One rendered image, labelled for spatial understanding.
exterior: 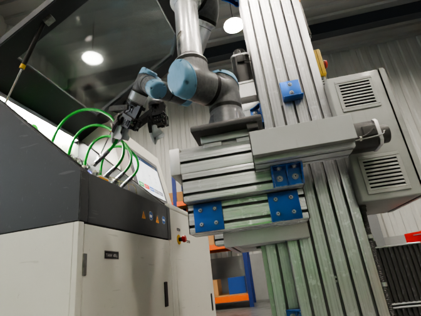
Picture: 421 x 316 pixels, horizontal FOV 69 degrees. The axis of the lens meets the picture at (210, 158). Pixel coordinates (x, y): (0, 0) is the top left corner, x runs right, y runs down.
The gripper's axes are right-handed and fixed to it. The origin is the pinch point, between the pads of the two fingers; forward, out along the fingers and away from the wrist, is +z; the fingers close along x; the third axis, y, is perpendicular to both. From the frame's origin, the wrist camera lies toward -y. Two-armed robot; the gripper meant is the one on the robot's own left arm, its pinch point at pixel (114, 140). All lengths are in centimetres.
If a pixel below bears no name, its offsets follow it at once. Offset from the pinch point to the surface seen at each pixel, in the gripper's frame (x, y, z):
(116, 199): -19.5, 30.1, 11.2
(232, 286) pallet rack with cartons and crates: 472, 1, 267
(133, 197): -6.9, 27.6, 12.6
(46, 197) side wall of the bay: -41.4, 22.3, 13.6
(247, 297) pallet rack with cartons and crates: 457, 38, 257
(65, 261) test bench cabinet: -44, 42, 22
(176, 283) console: 24, 50, 50
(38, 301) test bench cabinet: -48, 42, 34
